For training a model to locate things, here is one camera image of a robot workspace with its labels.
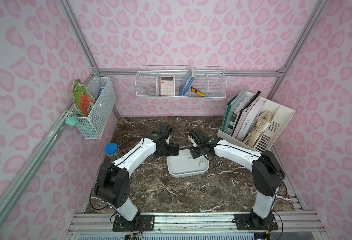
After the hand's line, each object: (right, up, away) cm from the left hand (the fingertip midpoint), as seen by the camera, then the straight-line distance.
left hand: (171, 150), depth 87 cm
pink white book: (+44, +17, +2) cm, 47 cm away
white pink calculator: (-3, +40, +8) cm, 41 cm away
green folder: (+33, +23, -3) cm, 40 cm away
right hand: (+12, -1, +3) cm, 13 cm away
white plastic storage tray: (+8, -10, +6) cm, 14 cm away
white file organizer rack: (+66, +21, +4) cm, 70 cm away
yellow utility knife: (+17, +36, +11) cm, 41 cm away
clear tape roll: (-14, +36, +9) cm, 40 cm away
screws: (+28, -12, +5) cm, 31 cm away
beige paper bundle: (+52, +16, 0) cm, 55 cm away
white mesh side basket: (-36, +14, -15) cm, 42 cm away
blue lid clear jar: (-32, +1, -7) cm, 32 cm away
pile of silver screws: (+17, -9, +8) cm, 21 cm away
